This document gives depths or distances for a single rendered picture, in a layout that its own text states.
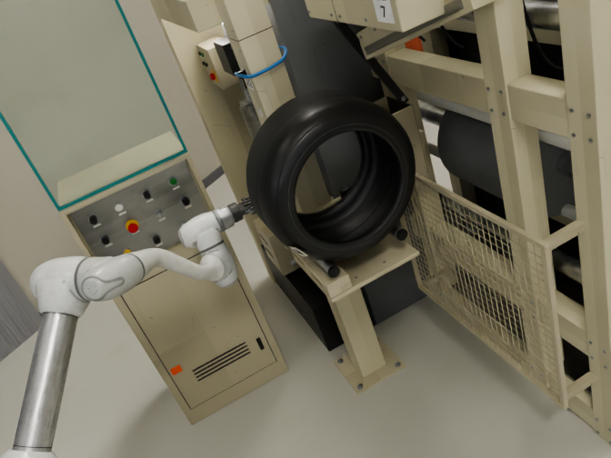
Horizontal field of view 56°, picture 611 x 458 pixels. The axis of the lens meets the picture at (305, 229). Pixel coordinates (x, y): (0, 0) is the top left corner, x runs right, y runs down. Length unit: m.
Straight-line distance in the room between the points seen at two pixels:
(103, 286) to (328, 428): 1.38
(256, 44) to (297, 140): 0.44
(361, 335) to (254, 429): 0.67
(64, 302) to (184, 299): 0.92
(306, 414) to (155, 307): 0.85
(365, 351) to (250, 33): 1.51
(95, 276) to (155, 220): 0.84
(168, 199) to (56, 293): 0.83
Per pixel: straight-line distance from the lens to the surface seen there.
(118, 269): 1.76
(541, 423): 2.59
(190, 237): 2.20
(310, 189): 2.27
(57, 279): 1.84
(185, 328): 2.73
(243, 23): 2.05
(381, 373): 2.85
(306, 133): 1.78
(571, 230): 1.82
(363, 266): 2.15
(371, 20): 1.70
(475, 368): 2.79
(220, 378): 2.93
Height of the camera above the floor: 2.04
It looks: 30 degrees down
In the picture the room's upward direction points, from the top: 21 degrees counter-clockwise
